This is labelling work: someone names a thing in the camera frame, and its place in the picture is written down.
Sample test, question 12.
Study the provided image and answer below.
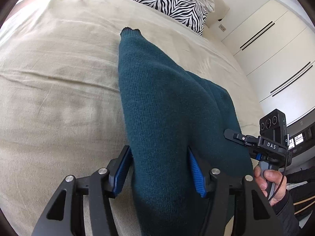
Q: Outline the black sleeved right forearm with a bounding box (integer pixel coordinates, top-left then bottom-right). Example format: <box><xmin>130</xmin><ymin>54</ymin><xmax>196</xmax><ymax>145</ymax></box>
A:
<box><xmin>272</xmin><ymin>190</ymin><xmax>301</xmax><ymax>236</ymax></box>

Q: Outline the beige bed sheet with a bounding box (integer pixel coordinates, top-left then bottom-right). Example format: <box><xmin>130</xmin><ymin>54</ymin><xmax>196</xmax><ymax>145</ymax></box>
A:
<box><xmin>1</xmin><ymin>0</ymin><xmax>263</xmax><ymax>235</ymax></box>

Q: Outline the person's right hand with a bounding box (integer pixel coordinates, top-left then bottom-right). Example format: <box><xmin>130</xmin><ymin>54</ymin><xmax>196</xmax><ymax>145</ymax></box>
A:
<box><xmin>254</xmin><ymin>166</ymin><xmax>287</xmax><ymax>206</ymax></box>

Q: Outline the white wardrobe with black handles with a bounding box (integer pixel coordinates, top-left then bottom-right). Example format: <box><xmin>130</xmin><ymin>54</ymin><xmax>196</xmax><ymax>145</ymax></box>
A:
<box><xmin>223</xmin><ymin>0</ymin><xmax>314</xmax><ymax>125</ymax></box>

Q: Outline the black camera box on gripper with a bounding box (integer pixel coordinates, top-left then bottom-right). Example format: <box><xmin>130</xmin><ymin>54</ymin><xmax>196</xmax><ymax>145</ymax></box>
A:
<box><xmin>259</xmin><ymin>109</ymin><xmax>288</xmax><ymax>146</ymax></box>

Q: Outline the wall power socket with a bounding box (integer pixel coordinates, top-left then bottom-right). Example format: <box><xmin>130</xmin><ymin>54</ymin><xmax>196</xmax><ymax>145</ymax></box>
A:
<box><xmin>219</xmin><ymin>25</ymin><xmax>226</xmax><ymax>31</ymax></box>

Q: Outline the zebra print pillow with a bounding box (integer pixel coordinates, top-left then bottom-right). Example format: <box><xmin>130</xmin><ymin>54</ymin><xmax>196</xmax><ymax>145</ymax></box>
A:
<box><xmin>133</xmin><ymin>0</ymin><xmax>208</xmax><ymax>36</ymax></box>

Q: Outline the dark teal knit sweater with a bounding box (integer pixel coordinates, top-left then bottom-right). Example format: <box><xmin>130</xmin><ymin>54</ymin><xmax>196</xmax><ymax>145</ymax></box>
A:
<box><xmin>118</xmin><ymin>28</ymin><xmax>253</xmax><ymax>235</ymax></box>

